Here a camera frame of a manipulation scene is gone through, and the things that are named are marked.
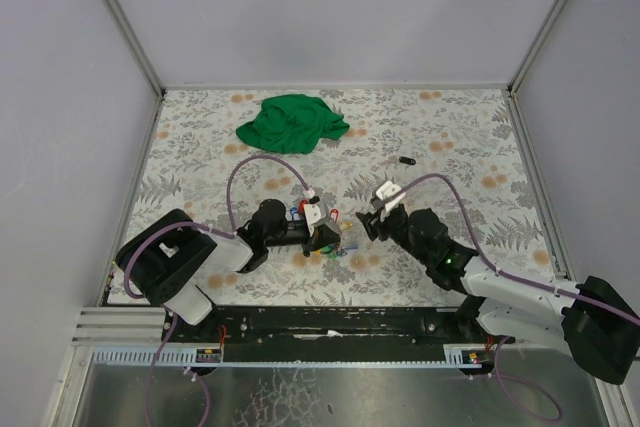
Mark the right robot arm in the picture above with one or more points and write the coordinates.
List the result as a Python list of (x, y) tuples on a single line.
[(588, 321)]

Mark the black key fob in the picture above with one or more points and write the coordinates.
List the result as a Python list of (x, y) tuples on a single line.
[(407, 160)]

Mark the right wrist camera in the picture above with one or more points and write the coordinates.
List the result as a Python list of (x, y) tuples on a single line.
[(387, 197)]

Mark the green crumpled cloth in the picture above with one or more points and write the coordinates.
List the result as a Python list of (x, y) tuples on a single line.
[(292, 124)]

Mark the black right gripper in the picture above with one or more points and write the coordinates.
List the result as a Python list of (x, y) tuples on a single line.
[(380, 226)]

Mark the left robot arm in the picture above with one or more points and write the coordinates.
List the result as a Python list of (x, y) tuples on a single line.
[(160, 264)]

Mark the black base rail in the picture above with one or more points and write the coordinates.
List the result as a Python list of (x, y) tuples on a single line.
[(250, 334)]

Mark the floral table mat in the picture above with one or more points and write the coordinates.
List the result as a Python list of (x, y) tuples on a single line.
[(469, 170)]

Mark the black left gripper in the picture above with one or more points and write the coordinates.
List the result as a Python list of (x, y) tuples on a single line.
[(310, 239)]

